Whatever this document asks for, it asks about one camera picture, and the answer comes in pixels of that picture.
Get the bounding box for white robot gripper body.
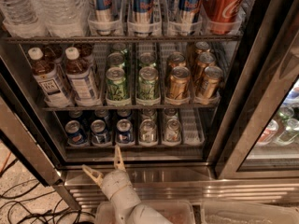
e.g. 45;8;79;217
101;170;141;224

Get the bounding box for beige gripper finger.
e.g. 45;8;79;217
82;164;104;186
114;145;125;171

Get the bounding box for blue pepsi can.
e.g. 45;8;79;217
65;120;88;147
116;119;134;144
91;119;111;146

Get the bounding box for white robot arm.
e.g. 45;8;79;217
82;145;172;224

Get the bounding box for silver can lane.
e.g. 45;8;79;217
164;119;181;146
139;119;157;144

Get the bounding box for green can front left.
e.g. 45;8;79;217
106;67;129;101

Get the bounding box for green can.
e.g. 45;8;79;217
138;66;159;100
106;67;129;101

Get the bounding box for green can front right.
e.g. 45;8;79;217
138;66;159;100

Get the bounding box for stainless fridge door left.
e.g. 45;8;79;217
0;98;61;186

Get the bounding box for green can second row left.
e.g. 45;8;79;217
107;52;125;69

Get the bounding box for green can second row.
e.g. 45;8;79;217
138;52;157;68
107;52;125;69

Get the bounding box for gold can front left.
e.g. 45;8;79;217
166;66;190;100

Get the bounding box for gold can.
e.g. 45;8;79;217
166;66;190;100
196;66;223;99
191;41;210;58

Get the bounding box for green can second row right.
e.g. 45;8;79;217
138;52;157;68

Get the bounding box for gold can second row left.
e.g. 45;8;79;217
166;51;187;74

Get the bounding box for gold can second row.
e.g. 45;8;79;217
192;52;216;82
166;51;187;74

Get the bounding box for gold can front right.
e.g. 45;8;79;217
196;66;223;99

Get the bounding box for gold can second row right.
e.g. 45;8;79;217
192;52;216;82

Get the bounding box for red bull can left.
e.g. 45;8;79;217
93;0;121;35

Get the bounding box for red bull can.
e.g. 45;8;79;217
175;0;201;35
133;0;154;37
93;0;121;35

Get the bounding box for gold can back right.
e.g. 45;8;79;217
191;41;210;58

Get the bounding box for glass fridge door right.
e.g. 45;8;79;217
215;0;299;178

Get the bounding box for red bull can middle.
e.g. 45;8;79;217
133;0;154;37

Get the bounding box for red bull can right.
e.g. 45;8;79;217
175;0;201;35

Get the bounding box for red coca cola can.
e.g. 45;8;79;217
203;0;242;35

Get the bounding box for clear plastic bin left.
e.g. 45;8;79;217
94;200;195;224

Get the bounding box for clear plastic bin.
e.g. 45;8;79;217
201;201;299;224
94;200;195;224

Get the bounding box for tea bottle right front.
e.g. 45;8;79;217
65;47;99;102

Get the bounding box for tea bottle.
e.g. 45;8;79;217
28;48;72;107
65;47;99;102

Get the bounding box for clear plastic bin right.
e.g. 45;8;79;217
201;201;299;224

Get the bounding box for tea bottle left front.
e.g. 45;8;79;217
28;48;72;107

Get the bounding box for water bottle right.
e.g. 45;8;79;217
39;0;87;38

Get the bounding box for water bottle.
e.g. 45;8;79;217
0;0;47;38
39;0;87;38

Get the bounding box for water bottle left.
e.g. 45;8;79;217
0;0;47;38

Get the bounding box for black floor cables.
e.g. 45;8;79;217
0;157;96;224

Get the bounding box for orange floor cable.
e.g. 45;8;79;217
0;151;13;175

